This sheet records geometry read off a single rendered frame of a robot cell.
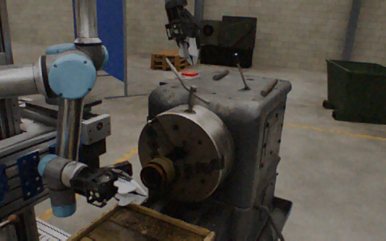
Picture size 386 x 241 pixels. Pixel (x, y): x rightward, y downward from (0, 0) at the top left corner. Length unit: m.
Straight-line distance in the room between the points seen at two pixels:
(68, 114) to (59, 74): 0.23
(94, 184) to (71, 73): 0.29
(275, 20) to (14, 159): 10.12
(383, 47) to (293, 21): 2.77
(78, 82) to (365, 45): 10.41
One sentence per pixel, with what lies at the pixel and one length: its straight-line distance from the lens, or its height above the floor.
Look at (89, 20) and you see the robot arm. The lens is 1.45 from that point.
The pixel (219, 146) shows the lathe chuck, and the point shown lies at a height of 1.15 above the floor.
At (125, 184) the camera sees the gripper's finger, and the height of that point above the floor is 1.10.
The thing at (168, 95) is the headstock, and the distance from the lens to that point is 1.21.
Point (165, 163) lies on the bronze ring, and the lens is 0.95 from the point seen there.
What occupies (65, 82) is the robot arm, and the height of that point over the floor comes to 1.36.
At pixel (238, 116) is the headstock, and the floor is 1.21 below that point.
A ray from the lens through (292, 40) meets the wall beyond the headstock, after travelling 10.88.
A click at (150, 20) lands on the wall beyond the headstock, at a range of 12.22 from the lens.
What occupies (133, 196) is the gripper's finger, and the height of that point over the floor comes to 1.07.
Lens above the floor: 1.54
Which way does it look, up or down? 19 degrees down
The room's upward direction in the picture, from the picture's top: 3 degrees clockwise
